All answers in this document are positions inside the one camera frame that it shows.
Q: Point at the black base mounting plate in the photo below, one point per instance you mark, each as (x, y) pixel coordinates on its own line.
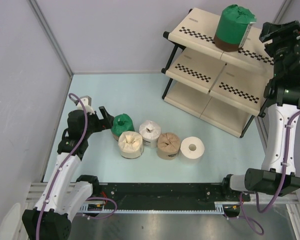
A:
(167, 196)

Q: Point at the brown paper roll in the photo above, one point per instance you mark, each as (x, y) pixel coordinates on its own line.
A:
(168, 146)

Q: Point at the cream wrapped paper roll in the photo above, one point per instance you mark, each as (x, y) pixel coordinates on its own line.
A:
(131, 145)

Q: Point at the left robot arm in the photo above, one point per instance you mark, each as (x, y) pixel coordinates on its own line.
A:
(52, 216)

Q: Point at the unwrapped white paper roll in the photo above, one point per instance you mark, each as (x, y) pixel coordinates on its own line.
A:
(191, 150)

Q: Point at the green roll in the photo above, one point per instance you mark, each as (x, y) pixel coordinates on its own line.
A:
(121, 123)
(233, 28)

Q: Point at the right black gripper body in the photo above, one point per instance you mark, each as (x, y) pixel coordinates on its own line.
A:
(279, 49)

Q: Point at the beige three-tier shelf rack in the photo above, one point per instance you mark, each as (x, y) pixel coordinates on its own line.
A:
(225, 89)

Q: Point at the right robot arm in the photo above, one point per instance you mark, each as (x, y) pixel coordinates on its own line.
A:
(277, 175)

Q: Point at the aluminium rail frame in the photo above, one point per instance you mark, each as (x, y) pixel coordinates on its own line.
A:
(36, 190)

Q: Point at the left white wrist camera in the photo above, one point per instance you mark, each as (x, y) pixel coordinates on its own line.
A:
(86, 104)

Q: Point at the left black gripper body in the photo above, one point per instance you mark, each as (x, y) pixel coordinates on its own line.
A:
(94, 124)

